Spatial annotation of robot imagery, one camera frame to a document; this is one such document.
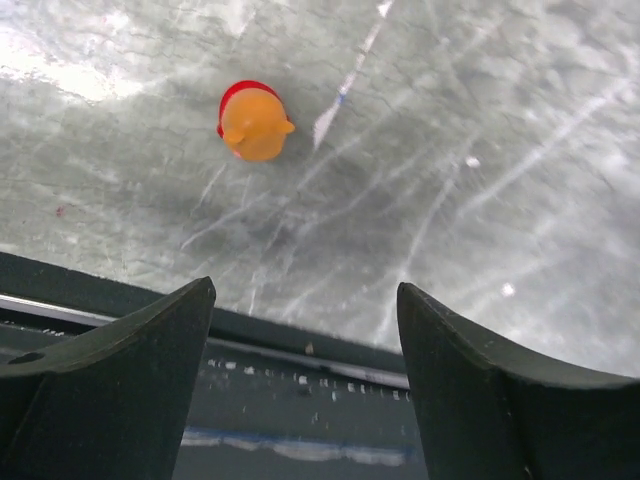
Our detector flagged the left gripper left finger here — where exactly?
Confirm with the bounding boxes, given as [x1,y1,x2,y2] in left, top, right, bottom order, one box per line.
[1,278,216,479]

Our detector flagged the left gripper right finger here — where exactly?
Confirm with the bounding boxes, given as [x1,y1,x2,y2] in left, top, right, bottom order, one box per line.
[397,283,639,480]

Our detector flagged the orange bear toy top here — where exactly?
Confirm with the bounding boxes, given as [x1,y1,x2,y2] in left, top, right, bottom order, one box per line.
[217,80,295,163]

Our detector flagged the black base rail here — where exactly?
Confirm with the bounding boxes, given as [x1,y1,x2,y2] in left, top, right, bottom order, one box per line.
[1,254,427,479]

